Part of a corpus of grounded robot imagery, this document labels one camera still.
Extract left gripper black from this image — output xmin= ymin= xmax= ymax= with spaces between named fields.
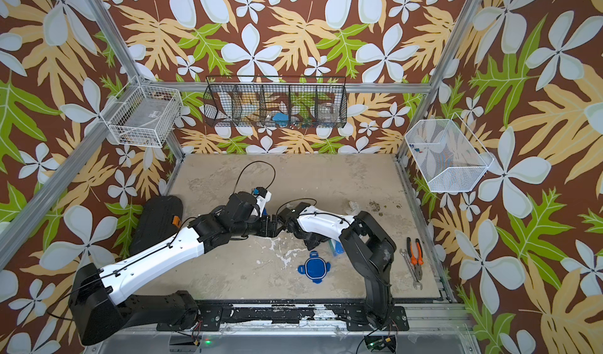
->
xmin=233 ymin=213 xmax=288 ymax=238

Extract blue jar lid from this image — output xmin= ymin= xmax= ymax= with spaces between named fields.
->
xmin=298 ymin=250 xmax=331 ymax=284

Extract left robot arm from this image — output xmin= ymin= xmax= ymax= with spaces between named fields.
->
xmin=68 ymin=187 xmax=276 ymax=346

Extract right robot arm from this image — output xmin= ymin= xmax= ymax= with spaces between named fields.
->
xmin=276 ymin=203 xmax=397 ymax=329

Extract blue object in basket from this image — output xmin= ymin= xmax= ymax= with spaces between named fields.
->
xmin=272 ymin=112 xmax=290 ymax=127

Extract black tool case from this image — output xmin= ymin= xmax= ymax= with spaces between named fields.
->
xmin=129 ymin=195 xmax=184 ymax=256

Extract metal wrench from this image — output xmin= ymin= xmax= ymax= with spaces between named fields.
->
xmin=400 ymin=250 xmax=422 ymax=290

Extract white mesh basket right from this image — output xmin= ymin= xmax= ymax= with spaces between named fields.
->
xmin=405 ymin=115 xmax=495 ymax=194

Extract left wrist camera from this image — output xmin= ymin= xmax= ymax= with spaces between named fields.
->
xmin=252 ymin=187 xmax=272 ymax=217

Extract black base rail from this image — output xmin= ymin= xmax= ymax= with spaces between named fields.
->
xmin=156 ymin=299 xmax=410 ymax=332

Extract black wire basket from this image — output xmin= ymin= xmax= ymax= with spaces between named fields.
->
xmin=201 ymin=75 xmax=349 ymax=129

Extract orange handled pliers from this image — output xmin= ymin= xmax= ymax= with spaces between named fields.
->
xmin=406 ymin=237 xmax=424 ymax=282

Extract white wire basket left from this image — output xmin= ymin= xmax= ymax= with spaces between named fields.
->
xmin=103 ymin=77 xmax=183 ymax=148

